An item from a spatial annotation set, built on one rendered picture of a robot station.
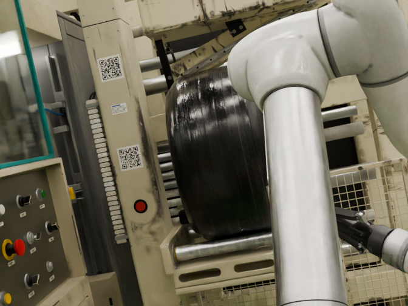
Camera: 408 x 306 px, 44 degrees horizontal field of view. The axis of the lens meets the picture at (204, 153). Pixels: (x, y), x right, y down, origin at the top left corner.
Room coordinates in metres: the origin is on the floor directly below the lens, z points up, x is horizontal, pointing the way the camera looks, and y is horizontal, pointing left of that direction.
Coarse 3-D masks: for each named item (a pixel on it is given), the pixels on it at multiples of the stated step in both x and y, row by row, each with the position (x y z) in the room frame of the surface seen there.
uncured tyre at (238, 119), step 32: (192, 96) 1.48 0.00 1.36; (224, 96) 1.45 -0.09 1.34; (192, 128) 1.43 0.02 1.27; (224, 128) 1.41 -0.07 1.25; (256, 128) 1.41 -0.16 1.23; (192, 160) 1.41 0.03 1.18; (224, 160) 1.40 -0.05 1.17; (256, 160) 1.39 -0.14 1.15; (192, 192) 1.43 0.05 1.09; (224, 192) 1.42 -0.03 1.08; (256, 192) 1.41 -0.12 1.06; (192, 224) 1.52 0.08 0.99; (224, 224) 1.48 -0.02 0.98; (256, 224) 1.49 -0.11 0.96
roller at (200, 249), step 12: (216, 240) 1.54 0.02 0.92; (228, 240) 1.53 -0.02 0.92; (240, 240) 1.52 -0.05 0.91; (252, 240) 1.51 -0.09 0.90; (264, 240) 1.51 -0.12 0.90; (180, 252) 1.54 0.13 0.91; (192, 252) 1.53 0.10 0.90; (204, 252) 1.53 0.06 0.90; (216, 252) 1.53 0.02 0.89; (228, 252) 1.53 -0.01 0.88
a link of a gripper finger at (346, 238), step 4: (340, 232) 1.31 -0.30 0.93; (340, 236) 1.29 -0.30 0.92; (344, 236) 1.29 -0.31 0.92; (348, 236) 1.29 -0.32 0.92; (344, 240) 1.29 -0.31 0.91; (348, 240) 1.28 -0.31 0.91; (352, 240) 1.28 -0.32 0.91; (352, 244) 1.27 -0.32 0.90; (356, 244) 1.27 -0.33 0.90; (356, 248) 1.27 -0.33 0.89; (360, 248) 1.26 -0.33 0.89; (360, 252) 1.26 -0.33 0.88
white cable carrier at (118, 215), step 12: (96, 108) 1.67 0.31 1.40; (96, 120) 1.65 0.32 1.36; (96, 132) 1.65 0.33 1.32; (96, 144) 1.65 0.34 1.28; (108, 168) 1.65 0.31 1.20; (108, 180) 1.65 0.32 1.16; (108, 192) 1.65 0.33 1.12; (108, 204) 1.65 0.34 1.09; (120, 204) 1.69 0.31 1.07; (120, 216) 1.65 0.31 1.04; (120, 228) 1.65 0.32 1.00; (120, 240) 1.65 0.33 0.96
